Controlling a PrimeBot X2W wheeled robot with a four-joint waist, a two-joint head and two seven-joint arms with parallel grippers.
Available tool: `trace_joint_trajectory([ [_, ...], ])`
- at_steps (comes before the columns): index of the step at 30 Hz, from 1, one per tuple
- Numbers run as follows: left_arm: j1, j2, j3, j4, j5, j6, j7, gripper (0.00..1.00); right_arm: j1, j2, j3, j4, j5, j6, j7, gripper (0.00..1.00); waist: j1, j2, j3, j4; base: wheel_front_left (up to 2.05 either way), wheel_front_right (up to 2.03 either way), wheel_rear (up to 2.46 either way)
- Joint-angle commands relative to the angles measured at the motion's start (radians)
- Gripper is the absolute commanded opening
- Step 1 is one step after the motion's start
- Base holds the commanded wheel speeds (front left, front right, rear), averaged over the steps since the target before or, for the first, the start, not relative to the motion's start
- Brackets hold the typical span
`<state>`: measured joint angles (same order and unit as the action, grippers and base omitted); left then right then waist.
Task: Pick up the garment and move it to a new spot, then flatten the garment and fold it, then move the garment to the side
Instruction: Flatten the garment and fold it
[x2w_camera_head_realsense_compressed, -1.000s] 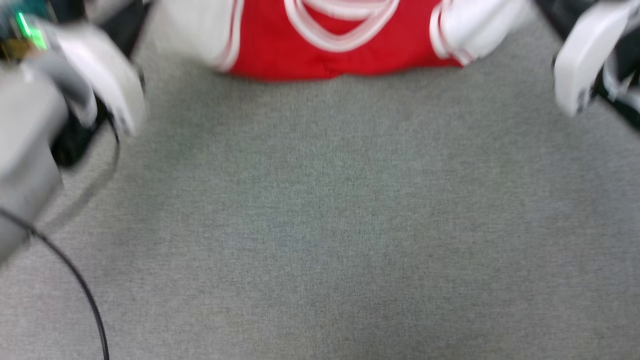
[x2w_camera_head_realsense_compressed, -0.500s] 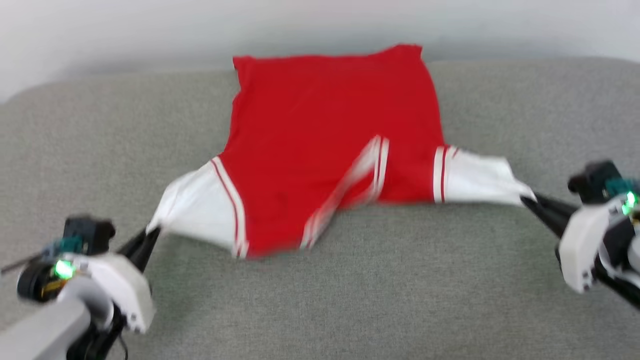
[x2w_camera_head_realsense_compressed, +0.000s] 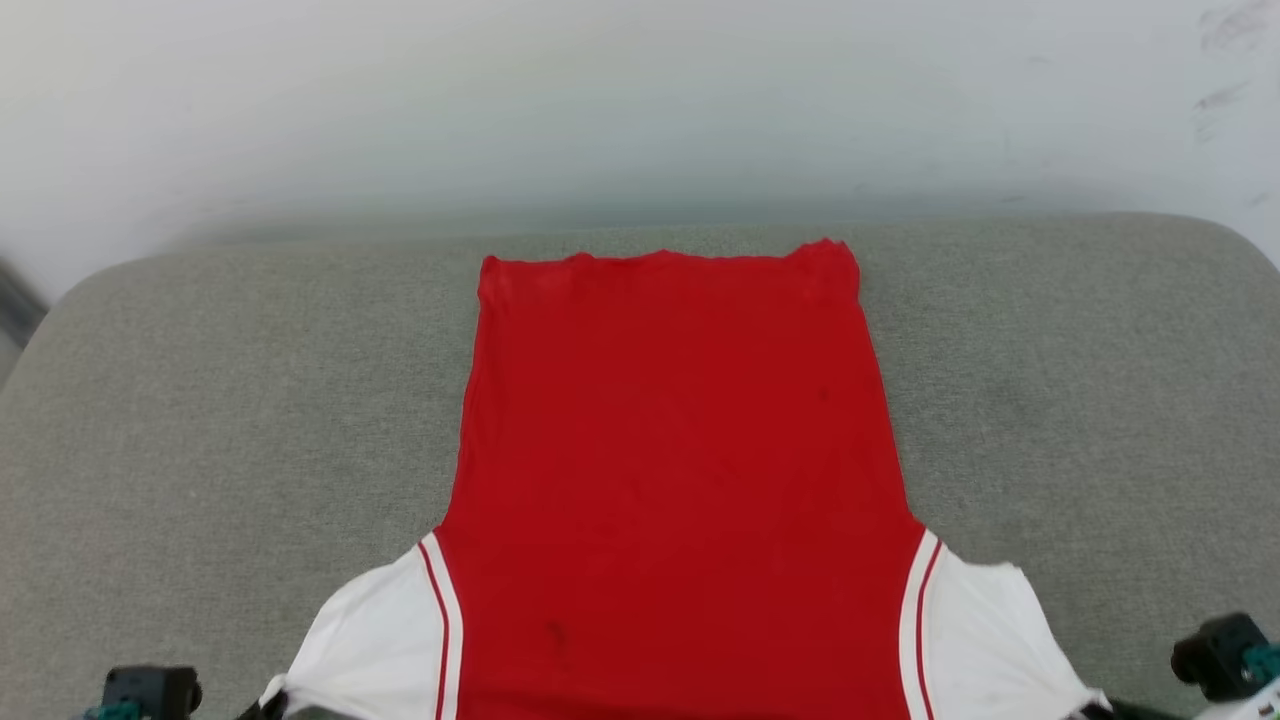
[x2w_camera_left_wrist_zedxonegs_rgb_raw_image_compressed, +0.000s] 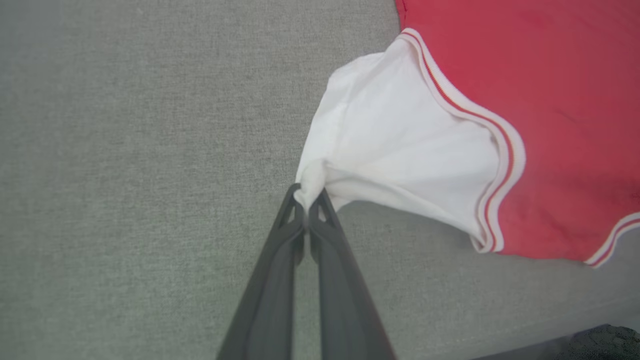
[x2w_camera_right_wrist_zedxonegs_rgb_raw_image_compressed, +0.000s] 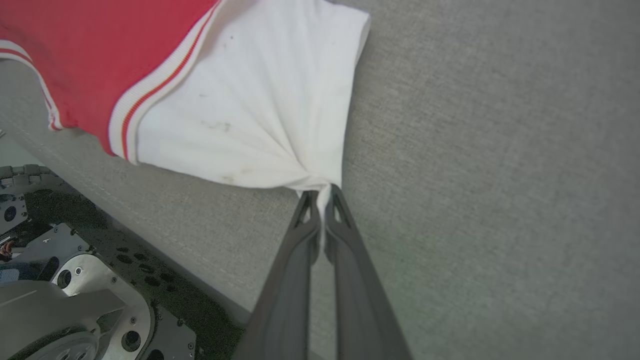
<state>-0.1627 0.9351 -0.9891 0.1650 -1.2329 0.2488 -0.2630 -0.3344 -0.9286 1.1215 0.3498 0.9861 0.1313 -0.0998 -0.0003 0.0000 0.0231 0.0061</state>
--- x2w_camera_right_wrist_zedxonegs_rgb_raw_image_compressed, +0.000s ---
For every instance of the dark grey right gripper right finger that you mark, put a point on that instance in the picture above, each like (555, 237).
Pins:
(362, 305)

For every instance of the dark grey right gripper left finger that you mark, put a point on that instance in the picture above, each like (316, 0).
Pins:
(285, 305)

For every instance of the red and white shirt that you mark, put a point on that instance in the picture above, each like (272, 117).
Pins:
(260, 100)

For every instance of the grey fabric sofa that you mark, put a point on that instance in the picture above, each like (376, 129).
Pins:
(500, 200)

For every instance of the black and metal robot base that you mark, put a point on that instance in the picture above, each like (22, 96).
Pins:
(90, 280)

